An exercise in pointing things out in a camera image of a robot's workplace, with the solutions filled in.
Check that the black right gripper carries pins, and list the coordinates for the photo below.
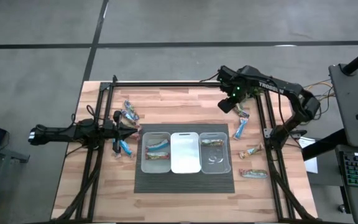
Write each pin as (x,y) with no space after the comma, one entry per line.
(227,105)

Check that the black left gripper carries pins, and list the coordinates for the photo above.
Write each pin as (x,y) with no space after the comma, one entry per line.
(117,132)

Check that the green orange granola bar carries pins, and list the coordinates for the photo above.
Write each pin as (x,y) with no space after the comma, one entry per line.
(211,142)

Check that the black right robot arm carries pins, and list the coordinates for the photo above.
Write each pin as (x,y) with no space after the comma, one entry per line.
(275,88)

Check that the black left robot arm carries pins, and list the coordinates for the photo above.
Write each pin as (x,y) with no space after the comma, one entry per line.
(57,133)

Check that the blue purple granola bar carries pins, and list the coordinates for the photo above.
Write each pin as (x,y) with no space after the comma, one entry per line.
(128,116)
(131,110)

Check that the orange white granola bar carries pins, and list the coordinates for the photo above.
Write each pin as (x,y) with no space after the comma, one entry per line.
(250,152)

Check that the small artificial green plant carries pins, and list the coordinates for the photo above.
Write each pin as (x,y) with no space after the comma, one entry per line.
(256,92)

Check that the grey plastic bin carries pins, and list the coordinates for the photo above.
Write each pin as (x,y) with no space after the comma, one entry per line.
(155,166)

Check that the clear plastic bin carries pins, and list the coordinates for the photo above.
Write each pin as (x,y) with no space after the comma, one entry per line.
(214,158)

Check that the white plastic bin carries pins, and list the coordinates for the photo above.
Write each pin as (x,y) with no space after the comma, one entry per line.
(185,152)

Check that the dark ribbed placemat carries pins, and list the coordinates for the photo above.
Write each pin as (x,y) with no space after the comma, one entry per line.
(182,183)

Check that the white paper sheet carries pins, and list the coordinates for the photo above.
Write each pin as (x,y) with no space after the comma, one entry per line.
(311,165)

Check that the black desk beam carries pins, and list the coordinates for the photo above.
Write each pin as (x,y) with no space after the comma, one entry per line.
(322,146)

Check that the grey cart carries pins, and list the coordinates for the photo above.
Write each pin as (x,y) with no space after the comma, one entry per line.
(8,152)

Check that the dark grey desk top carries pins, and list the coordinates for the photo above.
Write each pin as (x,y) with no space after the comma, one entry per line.
(350,102)

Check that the black caster wheel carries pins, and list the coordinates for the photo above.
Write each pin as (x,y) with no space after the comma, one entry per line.
(342,208)

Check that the black metal frame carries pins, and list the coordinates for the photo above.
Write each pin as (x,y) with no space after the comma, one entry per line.
(166,84)

